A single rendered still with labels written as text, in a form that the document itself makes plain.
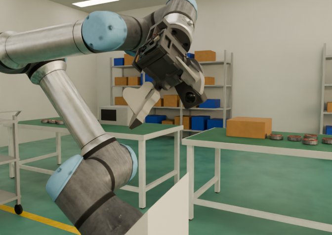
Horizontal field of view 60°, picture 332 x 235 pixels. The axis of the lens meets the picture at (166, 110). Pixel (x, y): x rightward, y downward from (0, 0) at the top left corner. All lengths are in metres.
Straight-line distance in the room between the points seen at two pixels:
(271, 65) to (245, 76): 0.57
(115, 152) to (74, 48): 0.32
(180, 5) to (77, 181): 0.46
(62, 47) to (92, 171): 0.30
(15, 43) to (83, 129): 0.28
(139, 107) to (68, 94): 0.39
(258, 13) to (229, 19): 0.62
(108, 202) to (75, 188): 0.08
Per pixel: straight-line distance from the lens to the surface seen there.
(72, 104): 0.86
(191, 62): 0.50
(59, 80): 0.89
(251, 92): 6.59
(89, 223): 0.71
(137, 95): 0.52
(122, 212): 0.70
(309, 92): 6.45
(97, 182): 0.73
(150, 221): 0.57
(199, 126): 6.39
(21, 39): 0.76
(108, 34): 0.56
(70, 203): 0.72
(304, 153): 2.34
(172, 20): 0.60
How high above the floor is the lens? 1.19
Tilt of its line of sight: 4 degrees down
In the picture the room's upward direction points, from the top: straight up
